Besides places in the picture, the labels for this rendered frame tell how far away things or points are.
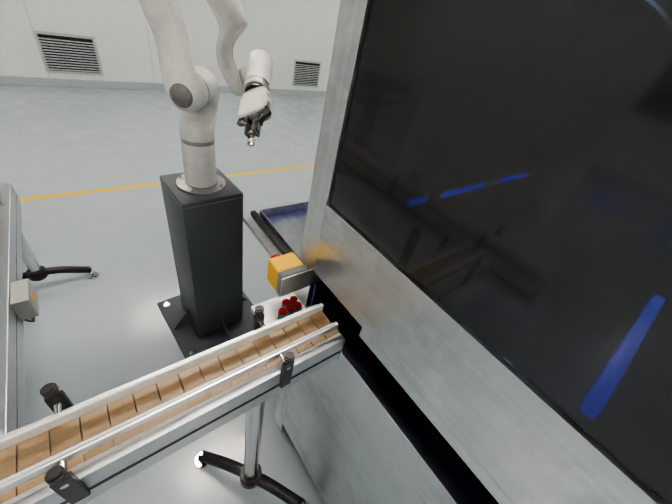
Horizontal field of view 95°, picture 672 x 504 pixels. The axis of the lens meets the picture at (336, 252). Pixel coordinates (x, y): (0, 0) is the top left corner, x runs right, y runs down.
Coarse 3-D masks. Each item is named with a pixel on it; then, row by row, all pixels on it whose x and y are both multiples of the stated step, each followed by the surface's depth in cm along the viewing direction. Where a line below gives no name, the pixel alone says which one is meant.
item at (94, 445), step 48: (240, 336) 69; (288, 336) 72; (336, 336) 74; (48, 384) 48; (144, 384) 55; (192, 384) 59; (240, 384) 61; (288, 384) 70; (48, 432) 49; (96, 432) 51; (144, 432) 52; (192, 432) 57; (0, 480) 44; (48, 480) 40; (96, 480) 48
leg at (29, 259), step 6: (0, 198) 139; (0, 204) 139; (24, 240) 154; (24, 246) 155; (24, 252) 156; (30, 252) 158; (24, 258) 158; (30, 258) 159; (30, 264) 161; (36, 264) 163; (30, 270) 163; (36, 270) 164
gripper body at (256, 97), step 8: (248, 88) 98; (256, 88) 97; (264, 88) 96; (248, 96) 97; (256, 96) 95; (264, 96) 94; (240, 104) 97; (248, 104) 95; (256, 104) 94; (264, 104) 93; (240, 112) 96; (248, 112) 94
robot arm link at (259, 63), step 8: (248, 56) 103; (256, 56) 101; (264, 56) 102; (248, 64) 100; (256, 64) 99; (264, 64) 100; (272, 64) 105; (240, 72) 101; (248, 72) 99; (256, 72) 98; (264, 72) 99
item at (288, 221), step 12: (300, 204) 122; (264, 216) 110; (276, 216) 117; (288, 216) 119; (300, 216) 120; (276, 228) 111; (288, 228) 113; (300, 228) 114; (288, 240) 107; (300, 240) 108; (300, 252) 103
